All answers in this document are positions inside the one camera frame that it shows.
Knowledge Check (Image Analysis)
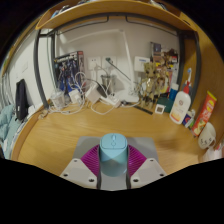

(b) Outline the white lotion pump bottle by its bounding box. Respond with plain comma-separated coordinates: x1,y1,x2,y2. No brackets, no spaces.
169,68,194,125

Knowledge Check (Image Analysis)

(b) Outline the white charger block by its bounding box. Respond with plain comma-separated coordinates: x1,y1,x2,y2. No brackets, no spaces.
68,88,83,104

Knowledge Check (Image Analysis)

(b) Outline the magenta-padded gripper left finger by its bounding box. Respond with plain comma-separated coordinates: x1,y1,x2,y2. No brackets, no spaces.
59,143,103,190

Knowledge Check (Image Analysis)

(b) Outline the white power strip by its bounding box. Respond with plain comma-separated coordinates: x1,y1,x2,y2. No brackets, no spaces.
99,94,121,107

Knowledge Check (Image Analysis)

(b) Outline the light blue computer mouse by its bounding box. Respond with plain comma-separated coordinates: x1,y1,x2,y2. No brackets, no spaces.
99,133,129,177

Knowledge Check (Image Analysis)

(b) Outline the teal blanket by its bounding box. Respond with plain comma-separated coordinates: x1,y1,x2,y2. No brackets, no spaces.
0,104,18,141

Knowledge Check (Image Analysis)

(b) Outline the white mug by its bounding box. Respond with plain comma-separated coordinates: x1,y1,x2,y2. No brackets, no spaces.
197,122,217,150

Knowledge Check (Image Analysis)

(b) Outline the robot model kit box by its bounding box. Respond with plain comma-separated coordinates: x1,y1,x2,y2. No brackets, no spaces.
53,50,85,94

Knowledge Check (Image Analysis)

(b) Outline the metal cup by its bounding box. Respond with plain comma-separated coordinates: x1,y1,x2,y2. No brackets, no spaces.
100,73,116,91

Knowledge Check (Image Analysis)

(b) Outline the black backpack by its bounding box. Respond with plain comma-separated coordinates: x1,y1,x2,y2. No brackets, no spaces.
14,78,30,122

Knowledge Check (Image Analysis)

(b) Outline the clear plastic cup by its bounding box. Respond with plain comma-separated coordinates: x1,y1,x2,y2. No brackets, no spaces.
204,143,224,163

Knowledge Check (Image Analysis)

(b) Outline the white desk lamp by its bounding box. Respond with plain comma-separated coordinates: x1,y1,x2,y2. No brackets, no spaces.
58,29,139,104

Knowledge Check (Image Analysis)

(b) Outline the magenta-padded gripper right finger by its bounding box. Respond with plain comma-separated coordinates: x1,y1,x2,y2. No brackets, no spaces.
125,143,168,190

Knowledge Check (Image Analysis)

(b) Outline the red yellow snack can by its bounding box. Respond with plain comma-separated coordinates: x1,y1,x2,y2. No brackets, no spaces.
191,90,218,138

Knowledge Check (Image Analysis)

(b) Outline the small white desk clock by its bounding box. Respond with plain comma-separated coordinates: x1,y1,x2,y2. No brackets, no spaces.
154,103,167,115

